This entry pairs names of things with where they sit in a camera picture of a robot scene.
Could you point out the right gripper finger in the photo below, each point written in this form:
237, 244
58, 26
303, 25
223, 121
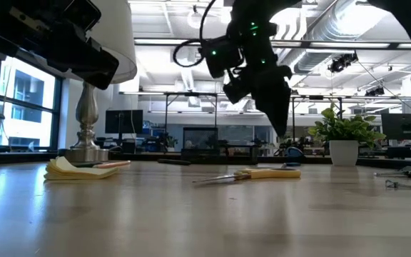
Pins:
283, 96
267, 96

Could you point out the orange wooden pencil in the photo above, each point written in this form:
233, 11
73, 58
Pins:
114, 164

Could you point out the yellow sticky note pad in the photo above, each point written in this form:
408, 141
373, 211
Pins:
73, 173

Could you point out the black marker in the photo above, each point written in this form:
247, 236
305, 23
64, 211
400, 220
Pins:
173, 162

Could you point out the small dark binder clip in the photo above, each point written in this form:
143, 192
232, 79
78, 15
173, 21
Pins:
391, 184

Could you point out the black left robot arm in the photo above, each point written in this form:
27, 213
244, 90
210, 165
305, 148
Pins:
13, 18

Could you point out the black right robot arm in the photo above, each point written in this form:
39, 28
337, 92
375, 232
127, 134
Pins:
252, 14

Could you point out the black mesh desk organizer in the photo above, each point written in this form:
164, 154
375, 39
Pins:
205, 157

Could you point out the white shade silver table lamp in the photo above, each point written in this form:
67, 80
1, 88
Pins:
86, 114

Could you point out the black computer monitor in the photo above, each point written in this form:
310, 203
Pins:
123, 121
404, 126

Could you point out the overhead LED light bar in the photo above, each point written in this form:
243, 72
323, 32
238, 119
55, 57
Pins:
162, 41

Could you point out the green plant white pot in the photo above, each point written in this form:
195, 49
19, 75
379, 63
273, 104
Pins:
344, 153

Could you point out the black background rig frame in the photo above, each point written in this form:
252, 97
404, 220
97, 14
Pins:
316, 97
191, 94

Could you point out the black rig camera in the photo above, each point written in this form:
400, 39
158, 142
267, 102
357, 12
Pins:
341, 62
375, 91

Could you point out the silver ventilation duct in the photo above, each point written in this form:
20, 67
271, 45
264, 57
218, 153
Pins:
334, 25

